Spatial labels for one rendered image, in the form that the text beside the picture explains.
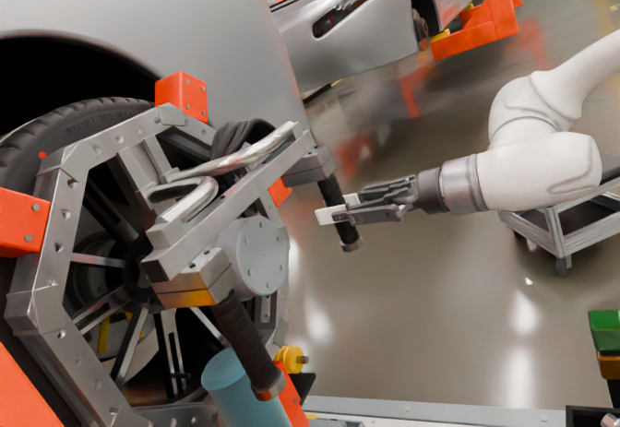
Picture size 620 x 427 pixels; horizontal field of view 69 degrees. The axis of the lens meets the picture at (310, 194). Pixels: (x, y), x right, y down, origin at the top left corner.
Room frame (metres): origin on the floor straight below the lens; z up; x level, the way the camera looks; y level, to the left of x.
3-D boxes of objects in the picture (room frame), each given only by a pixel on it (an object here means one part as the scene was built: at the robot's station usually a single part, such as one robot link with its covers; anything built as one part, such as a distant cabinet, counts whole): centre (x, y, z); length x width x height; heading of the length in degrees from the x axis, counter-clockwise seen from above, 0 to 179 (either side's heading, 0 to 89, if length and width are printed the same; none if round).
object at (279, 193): (1.03, 0.09, 0.85); 0.09 x 0.08 x 0.07; 147
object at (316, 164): (0.80, -0.01, 0.93); 0.09 x 0.05 x 0.05; 57
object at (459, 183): (0.66, -0.23, 0.83); 0.09 x 0.06 x 0.09; 147
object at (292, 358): (0.92, 0.27, 0.51); 0.29 x 0.06 x 0.06; 57
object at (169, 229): (0.62, 0.20, 1.03); 0.19 x 0.18 x 0.11; 57
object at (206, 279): (0.51, 0.17, 0.93); 0.09 x 0.05 x 0.05; 57
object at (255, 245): (0.73, 0.19, 0.85); 0.21 x 0.14 x 0.14; 57
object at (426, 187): (0.70, -0.17, 0.83); 0.09 x 0.08 x 0.07; 57
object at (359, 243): (0.78, -0.04, 0.83); 0.04 x 0.04 x 0.16
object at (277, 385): (0.50, 0.15, 0.83); 0.04 x 0.04 x 0.16
